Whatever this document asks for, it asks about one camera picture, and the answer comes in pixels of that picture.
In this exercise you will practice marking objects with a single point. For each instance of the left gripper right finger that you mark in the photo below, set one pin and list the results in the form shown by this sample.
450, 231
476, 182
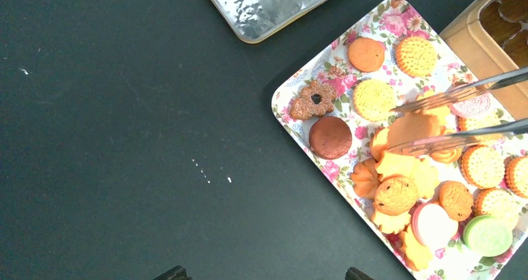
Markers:
356, 274

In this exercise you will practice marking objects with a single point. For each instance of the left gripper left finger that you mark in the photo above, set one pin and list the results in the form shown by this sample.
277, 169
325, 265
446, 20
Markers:
176, 273

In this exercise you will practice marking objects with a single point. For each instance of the white handled metal tongs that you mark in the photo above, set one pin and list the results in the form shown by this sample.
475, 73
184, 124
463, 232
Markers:
464, 138

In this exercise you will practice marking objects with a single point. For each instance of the pink sandwich cookie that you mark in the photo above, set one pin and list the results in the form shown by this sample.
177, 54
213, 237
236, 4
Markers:
432, 226

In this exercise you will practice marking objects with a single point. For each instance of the brown round chocolate cookie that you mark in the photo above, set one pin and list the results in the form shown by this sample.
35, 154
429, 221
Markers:
330, 137

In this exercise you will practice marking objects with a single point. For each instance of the floral cookie tray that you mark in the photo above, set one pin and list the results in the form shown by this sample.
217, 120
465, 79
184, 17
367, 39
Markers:
426, 155

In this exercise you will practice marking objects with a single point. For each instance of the green sandwich cookie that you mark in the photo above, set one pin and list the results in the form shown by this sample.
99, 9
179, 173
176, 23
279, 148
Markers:
487, 235

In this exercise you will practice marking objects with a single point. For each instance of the brown flower cookie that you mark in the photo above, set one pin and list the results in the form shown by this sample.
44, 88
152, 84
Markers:
316, 99

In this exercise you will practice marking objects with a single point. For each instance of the orange plain round cookie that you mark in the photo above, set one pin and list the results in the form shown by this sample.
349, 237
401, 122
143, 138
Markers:
366, 54

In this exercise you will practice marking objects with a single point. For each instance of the yellow dotted round biscuit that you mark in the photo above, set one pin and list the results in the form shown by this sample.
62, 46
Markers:
416, 56

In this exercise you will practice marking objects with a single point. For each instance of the gold cookie tin box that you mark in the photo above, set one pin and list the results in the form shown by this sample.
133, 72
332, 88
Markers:
484, 57

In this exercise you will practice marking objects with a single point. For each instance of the silver tin lid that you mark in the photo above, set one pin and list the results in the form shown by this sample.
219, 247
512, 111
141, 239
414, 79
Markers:
255, 20

